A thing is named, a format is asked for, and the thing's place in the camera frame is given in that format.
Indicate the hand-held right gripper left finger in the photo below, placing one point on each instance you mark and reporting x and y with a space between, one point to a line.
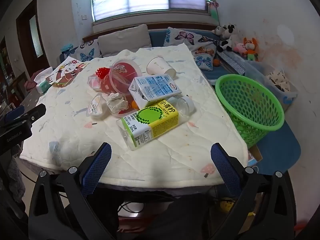
97 170

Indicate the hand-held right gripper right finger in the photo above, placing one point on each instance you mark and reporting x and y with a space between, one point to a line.
225 170

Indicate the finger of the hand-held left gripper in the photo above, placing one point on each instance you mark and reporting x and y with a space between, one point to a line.
36 111
13 112

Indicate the clear jelly cup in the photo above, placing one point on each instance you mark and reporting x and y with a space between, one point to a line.
96 106

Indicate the pink snack packet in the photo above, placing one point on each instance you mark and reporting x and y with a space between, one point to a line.
94 83

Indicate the white tissue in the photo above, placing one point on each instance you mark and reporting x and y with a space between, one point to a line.
116 102

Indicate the green yellow juice bottle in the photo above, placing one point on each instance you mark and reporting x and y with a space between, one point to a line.
150 120

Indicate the green plastic basket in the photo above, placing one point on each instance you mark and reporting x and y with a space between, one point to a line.
250 100

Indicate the blue white milk carton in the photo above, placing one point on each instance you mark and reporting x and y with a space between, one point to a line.
157 87

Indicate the white paper cup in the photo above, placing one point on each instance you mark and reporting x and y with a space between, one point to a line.
158 66

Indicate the green tissue pack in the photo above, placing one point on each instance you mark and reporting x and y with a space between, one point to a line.
43 82

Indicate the dark wooden shelf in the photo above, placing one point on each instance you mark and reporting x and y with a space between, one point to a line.
10 80

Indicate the yellow plastic toy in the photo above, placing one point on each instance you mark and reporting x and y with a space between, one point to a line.
226 205

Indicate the white quilted blanket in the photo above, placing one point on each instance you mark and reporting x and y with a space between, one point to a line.
75 130

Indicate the teal box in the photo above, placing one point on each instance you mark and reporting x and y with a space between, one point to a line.
66 48

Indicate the brown wooden door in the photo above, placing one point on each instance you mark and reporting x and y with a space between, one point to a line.
25 40

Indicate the red mesh liner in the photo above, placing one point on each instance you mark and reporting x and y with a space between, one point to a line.
102 73

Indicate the blue butterfly print pillow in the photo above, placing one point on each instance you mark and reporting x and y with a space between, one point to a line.
87 52

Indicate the red clear plastic bowl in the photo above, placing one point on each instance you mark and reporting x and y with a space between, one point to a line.
115 86

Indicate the clear plastic storage box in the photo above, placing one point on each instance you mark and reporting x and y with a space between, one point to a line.
287 100

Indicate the cream patterned cloth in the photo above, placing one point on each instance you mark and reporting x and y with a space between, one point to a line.
277 80

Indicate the small orange basketball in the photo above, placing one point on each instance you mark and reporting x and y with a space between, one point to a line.
216 62

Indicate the blue white patterned mat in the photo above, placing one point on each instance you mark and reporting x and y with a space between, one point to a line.
232 61

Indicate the small butterfly print pillow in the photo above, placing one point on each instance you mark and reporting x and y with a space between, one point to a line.
203 61

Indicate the beige cushion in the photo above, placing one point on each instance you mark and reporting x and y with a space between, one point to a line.
122 40

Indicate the pink plush toy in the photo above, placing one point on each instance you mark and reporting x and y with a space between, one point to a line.
239 48

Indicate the orange fox plush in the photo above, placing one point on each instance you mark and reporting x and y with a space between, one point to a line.
250 48

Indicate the black white cow plush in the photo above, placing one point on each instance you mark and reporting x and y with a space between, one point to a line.
228 40

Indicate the grey plush toy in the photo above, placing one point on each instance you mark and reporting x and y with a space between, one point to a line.
217 30

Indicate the large butterfly print pillow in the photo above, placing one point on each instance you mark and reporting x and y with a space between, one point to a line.
185 36

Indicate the colourful pinwheel toy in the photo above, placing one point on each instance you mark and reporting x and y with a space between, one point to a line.
212 5

